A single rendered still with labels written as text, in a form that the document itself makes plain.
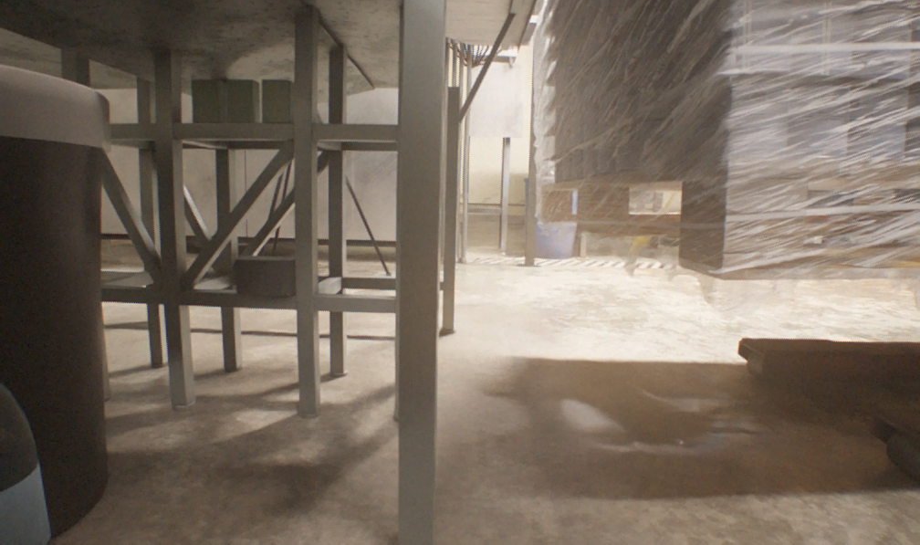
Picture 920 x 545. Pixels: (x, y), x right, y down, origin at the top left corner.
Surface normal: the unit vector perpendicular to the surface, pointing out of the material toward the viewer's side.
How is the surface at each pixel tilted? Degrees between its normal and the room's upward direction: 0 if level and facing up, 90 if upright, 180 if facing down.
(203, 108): 90
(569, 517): 0
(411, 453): 90
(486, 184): 90
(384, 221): 90
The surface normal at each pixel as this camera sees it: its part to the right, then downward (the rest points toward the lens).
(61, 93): 1.00, 0.04
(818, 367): -0.01, 0.13
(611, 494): 0.03, -0.99
